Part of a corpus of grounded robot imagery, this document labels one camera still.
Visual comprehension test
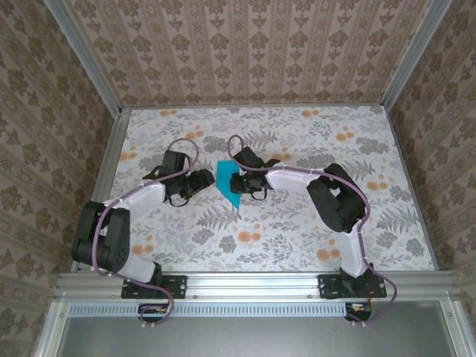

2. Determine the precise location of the floral tablecloth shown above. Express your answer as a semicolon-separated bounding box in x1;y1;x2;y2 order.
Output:
91;106;436;272

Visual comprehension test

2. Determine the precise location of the white slotted cable tray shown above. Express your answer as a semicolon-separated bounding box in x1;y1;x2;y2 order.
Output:
68;303;373;318

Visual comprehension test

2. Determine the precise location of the grey metal panel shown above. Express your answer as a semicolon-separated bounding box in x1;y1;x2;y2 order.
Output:
35;300;468;357

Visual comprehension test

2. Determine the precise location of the thin aluminium rail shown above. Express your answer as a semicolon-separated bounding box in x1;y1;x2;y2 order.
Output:
120;105;386;112

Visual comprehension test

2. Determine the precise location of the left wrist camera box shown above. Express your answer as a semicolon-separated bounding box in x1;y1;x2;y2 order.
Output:
143;149;191;180

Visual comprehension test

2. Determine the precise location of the wide aluminium frame rail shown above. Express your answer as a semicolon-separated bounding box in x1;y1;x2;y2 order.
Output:
54;271;462;301

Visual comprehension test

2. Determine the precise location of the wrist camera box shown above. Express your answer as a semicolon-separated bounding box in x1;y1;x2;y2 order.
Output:
143;149;191;180
233;147;280;172

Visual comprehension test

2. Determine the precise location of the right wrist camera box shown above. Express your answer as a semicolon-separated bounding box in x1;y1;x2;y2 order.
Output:
233;147;280;172

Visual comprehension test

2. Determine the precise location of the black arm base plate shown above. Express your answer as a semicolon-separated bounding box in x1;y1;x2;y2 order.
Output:
122;274;187;299
318;274;387;299

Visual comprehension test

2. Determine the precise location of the small black control board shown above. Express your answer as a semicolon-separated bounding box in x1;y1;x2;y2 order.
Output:
344;301;373;323
138;303;170;324

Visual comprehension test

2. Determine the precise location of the aluminium side rail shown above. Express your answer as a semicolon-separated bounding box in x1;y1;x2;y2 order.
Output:
382;105;440;272
69;107;132;272

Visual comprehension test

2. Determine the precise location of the aluminium frame post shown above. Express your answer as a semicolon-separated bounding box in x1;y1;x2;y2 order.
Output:
47;0;124;115
381;0;446;109

